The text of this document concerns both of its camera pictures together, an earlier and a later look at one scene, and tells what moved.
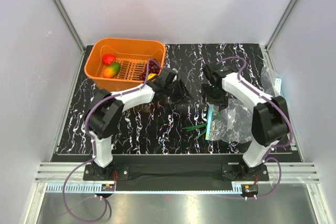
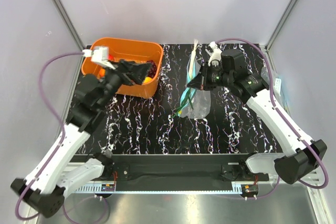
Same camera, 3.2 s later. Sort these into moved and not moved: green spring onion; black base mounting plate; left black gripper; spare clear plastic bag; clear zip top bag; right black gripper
Moved: green spring onion; clear zip top bag; right black gripper; left black gripper
Not moved: spare clear plastic bag; black base mounting plate
